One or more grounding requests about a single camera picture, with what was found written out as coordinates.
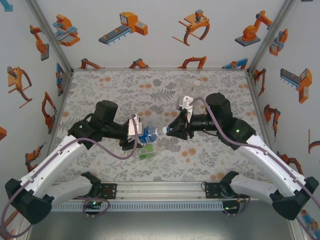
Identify wide aluminium base rail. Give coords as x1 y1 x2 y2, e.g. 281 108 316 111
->
23 181 297 202

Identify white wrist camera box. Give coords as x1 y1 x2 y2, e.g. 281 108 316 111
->
126 114 144 139
175 95 195 120

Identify slotted grey cable duct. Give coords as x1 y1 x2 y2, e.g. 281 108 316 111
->
51 201 225 212

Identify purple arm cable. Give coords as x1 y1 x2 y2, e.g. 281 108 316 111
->
0 114 140 238
188 96 320 240

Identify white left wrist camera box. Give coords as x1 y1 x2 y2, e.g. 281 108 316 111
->
126 114 144 139

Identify aluminium frame post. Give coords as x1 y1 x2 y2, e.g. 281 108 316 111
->
287 218 309 240
24 0 75 75
246 0 297 76

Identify aluminium table edge rail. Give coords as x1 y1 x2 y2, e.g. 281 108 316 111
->
37 69 75 182
72 67 248 72
246 69 285 181

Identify clear bottle green label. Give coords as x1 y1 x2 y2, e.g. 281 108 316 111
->
136 144 157 160

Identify grey metal panel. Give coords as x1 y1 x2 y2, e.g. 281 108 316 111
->
24 207 296 240

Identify floral table cloth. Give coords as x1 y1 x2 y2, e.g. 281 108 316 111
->
51 69 278 183

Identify circuit board with green light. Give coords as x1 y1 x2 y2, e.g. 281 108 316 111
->
223 203 241 214
83 199 104 210

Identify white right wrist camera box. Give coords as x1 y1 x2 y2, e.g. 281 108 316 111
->
175 95 195 120

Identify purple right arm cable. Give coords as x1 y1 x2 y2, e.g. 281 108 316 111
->
188 96 320 240

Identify clear bottle blue label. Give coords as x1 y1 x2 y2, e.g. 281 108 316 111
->
138 124 171 146

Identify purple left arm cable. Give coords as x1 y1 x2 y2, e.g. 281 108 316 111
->
0 114 140 238

